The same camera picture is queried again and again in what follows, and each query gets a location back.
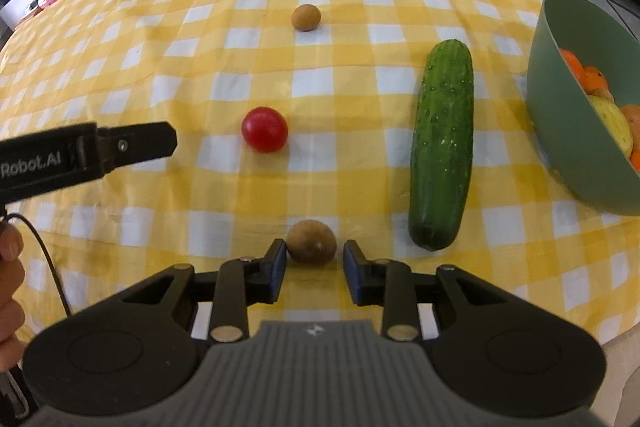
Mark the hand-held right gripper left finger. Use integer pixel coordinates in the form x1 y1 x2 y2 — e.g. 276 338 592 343
122 238 289 342

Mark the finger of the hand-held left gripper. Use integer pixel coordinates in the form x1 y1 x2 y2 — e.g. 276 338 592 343
97 121 179 176

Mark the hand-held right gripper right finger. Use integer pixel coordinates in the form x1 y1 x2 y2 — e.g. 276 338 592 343
342 239 501 341

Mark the red cherry tomato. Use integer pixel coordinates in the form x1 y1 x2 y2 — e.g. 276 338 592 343
241 106 289 154

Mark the green colander bowl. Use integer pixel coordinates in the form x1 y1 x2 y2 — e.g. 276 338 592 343
526 0 640 216

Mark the person's left hand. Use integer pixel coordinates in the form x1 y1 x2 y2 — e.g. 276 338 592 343
0 224 27 371

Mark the yellow checked tablecloth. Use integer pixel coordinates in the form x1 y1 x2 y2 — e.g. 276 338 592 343
0 0 640 348

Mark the green cucumber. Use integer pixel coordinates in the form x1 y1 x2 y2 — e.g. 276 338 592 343
408 39 474 252

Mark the beige upholstered seat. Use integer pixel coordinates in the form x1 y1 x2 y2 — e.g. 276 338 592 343
600 332 640 427

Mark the black cable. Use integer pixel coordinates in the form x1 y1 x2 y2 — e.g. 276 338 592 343
0 214 74 319

